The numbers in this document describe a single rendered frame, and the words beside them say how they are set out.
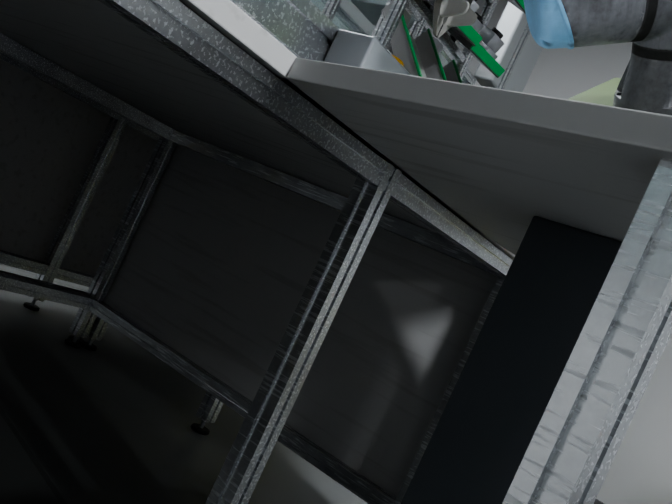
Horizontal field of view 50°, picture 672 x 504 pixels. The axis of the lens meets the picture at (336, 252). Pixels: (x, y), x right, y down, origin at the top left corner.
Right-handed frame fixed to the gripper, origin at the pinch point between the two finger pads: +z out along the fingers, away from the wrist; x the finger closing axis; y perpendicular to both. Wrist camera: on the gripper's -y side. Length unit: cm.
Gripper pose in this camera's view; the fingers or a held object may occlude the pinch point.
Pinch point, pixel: (435, 28)
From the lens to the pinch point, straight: 127.1
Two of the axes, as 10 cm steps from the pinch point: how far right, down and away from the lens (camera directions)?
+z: -4.2, 9.1, -0.1
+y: 7.5, 3.4, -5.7
